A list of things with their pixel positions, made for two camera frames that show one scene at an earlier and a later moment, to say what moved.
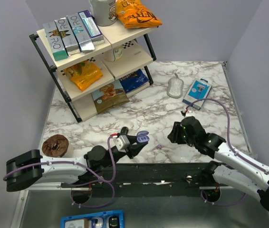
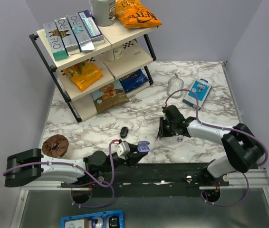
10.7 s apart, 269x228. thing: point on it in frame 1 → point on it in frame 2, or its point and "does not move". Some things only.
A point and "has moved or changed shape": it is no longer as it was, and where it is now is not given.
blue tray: [110, 219] does not move
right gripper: [174, 135] → [161, 132]
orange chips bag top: [133, 14] does not move
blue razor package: [199, 89] does not move
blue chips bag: [134, 81] does not move
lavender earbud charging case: [142, 136] has moved or changed shape
